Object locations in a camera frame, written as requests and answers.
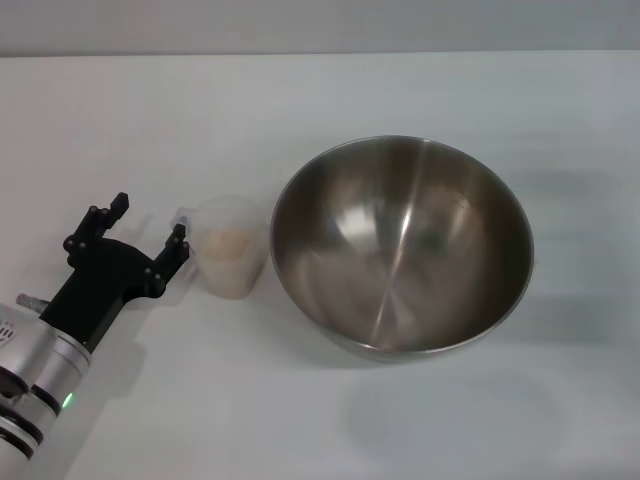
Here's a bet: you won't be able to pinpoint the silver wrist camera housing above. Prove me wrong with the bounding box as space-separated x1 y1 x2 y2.
0 303 25 351

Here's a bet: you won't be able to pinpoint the white rice grains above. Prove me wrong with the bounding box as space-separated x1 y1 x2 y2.
201 227 254 262

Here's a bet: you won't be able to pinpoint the clear plastic measuring cup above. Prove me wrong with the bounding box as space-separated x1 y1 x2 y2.
172 196 269 302

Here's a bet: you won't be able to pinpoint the stainless steel mixing bowl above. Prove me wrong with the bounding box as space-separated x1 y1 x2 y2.
269 134 536 364

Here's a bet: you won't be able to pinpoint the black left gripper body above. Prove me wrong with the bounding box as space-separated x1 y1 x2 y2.
38 237 167 352

